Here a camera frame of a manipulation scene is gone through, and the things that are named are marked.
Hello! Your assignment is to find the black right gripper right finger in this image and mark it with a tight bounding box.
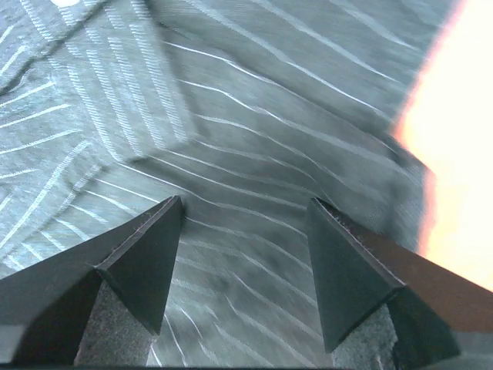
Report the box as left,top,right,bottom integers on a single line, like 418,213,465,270
307,198,492,368

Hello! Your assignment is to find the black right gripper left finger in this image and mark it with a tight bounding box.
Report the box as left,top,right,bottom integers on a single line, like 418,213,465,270
1,196,183,365

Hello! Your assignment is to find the dark pinstriped long sleeve shirt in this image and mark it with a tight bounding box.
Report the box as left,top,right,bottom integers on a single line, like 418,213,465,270
1,1,453,367

